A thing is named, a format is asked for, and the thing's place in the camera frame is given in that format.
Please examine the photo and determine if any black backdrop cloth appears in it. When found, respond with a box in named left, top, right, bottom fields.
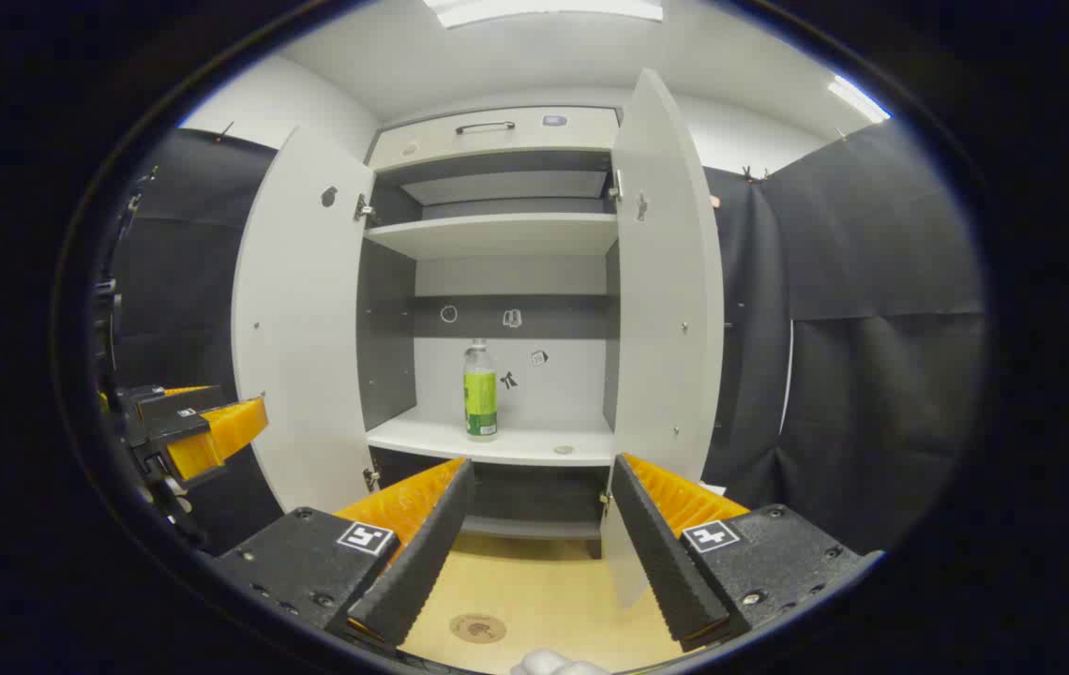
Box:
left=113, top=117, right=986, bottom=556

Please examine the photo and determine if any green label plastic bottle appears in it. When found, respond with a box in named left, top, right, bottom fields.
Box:
left=463, top=339, right=499, bottom=443

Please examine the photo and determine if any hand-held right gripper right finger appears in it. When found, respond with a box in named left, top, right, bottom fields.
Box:
left=610, top=454, right=884, bottom=654

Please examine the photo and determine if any white cabinet shelf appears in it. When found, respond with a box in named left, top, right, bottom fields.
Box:
left=366, top=405, right=617, bottom=467
left=364, top=213, right=620, bottom=261

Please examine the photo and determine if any grey cabinet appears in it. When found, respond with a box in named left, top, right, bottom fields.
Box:
left=233, top=67, right=726, bottom=610

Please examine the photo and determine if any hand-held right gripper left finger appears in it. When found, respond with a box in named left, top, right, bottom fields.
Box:
left=212, top=457, right=477, bottom=650

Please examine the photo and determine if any round cork coaster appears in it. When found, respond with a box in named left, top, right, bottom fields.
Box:
left=449, top=614, right=507, bottom=644

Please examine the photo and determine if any grey cabinet drawer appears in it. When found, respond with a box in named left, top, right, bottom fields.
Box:
left=368, top=106, right=620, bottom=172

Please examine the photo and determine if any ceiling light panel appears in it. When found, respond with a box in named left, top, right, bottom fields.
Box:
left=422, top=0, right=665, bottom=29
left=827, top=75, right=892, bottom=123

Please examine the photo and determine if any grey cabinet door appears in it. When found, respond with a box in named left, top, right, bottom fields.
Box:
left=233, top=127, right=376, bottom=515
left=600, top=67, right=726, bottom=610

